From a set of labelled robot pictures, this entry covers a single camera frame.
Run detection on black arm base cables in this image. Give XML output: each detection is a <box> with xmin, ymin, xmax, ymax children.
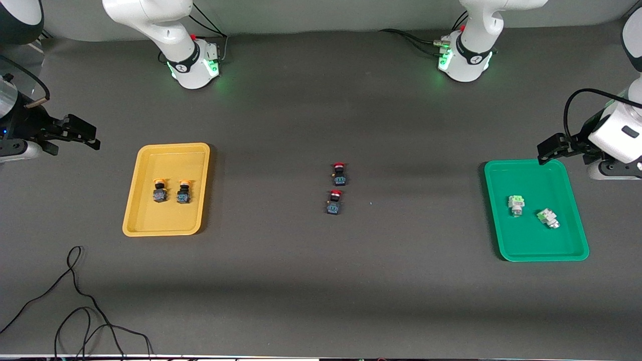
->
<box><xmin>379</xmin><ymin>28</ymin><xmax>449</xmax><ymax>57</ymax></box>
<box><xmin>188</xmin><ymin>4</ymin><xmax>229</xmax><ymax>63</ymax></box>

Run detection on black right arm base cables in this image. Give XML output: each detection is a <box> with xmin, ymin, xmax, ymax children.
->
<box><xmin>188</xmin><ymin>4</ymin><xmax>229</xmax><ymax>63</ymax></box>

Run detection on yellow plastic tray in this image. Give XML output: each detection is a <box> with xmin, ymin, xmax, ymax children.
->
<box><xmin>122</xmin><ymin>142</ymin><xmax>211</xmax><ymax>237</ymax></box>

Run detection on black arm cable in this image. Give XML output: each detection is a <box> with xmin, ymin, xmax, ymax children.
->
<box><xmin>0</xmin><ymin>54</ymin><xmax>51</xmax><ymax>108</ymax></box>
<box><xmin>563</xmin><ymin>88</ymin><xmax>642</xmax><ymax>143</ymax></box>

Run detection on black left arm base cables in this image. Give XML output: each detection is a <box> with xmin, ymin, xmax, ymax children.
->
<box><xmin>379</xmin><ymin>28</ymin><xmax>449</xmax><ymax>57</ymax></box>

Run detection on thin black loose cable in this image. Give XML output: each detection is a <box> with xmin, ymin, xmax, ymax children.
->
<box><xmin>53</xmin><ymin>306</ymin><xmax>154</xmax><ymax>360</ymax></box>
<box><xmin>0</xmin><ymin>245</ymin><xmax>126</xmax><ymax>360</ymax></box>

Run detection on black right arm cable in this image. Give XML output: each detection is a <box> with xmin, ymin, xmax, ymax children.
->
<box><xmin>0</xmin><ymin>54</ymin><xmax>51</xmax><ymax>108</ymax></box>

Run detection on green plastic tray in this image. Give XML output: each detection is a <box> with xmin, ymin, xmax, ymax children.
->
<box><xmin>484</xmin><ymin>159</ymin><xmax>590</xmax><ymax>262</ymax></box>

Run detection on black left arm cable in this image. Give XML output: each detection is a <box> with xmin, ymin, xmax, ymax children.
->
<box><xmin>563</xmin><ymin>88</ymin><xmax>642</xmax><ymax>143</ymax></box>

